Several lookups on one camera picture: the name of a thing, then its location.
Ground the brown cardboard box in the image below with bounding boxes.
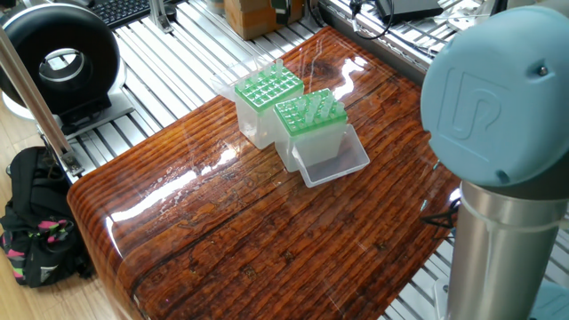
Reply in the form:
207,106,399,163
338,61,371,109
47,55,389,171
222,0,303,42

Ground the green rack clear tip box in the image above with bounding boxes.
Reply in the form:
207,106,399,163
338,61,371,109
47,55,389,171
273,87,372,188
212,59,305,150

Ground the dark flat device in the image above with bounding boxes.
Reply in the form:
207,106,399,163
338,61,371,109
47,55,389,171
382,0,445,23

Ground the black keyboard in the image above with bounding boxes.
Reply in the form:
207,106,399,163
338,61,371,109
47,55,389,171
89,0,154,28

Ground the perforated silver metal plate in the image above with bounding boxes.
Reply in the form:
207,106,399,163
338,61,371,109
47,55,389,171
445,0,503,29

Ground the glossy wooden table board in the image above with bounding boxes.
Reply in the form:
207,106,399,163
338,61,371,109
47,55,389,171
67,22,465,320

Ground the black backpack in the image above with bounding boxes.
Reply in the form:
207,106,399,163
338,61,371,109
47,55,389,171
0,145,97,290

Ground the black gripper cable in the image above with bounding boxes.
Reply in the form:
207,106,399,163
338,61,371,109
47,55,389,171
349,0,397,42

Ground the short aluminium post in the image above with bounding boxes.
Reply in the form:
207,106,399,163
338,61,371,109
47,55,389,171
149,0,179,33

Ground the black round ring device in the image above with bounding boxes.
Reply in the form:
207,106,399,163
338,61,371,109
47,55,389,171
0,3,123,136

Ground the aluminium frame post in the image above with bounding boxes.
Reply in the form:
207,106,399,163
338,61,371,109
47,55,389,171
0,31,83,183

